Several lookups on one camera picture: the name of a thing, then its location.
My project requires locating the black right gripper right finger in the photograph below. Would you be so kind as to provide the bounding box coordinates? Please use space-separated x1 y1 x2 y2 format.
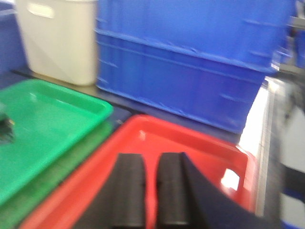
156 153 279 229

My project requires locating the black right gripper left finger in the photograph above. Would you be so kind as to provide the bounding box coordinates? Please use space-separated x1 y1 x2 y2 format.
73 153 146 229

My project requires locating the red plastic tray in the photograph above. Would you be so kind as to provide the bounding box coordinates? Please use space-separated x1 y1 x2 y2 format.
20 114 256 229

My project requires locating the green plastic tray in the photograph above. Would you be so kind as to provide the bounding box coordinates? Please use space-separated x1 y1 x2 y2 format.
0 79 114 229

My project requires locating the large blue crate on table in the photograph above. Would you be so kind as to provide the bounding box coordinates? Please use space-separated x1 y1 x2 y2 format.
95 0 296 134

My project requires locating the white plastic bin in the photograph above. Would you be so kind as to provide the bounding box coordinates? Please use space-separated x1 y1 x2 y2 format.
15 0 98 86

